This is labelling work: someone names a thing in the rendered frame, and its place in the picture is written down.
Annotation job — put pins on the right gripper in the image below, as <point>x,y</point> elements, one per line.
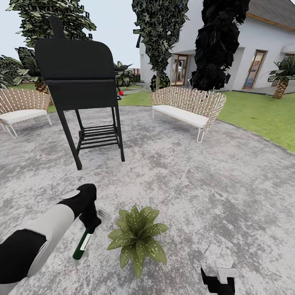
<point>214,286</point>

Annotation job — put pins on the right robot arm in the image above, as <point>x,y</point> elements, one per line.
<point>222,284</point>

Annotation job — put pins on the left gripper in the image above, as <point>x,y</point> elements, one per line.
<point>90,220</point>

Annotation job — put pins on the door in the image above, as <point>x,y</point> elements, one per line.
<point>256,61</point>
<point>179,69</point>
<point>275,82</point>

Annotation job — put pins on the insectifuge atomizer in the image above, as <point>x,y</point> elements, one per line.
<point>83,244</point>

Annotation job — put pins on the pot plant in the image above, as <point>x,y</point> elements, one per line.
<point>134,235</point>

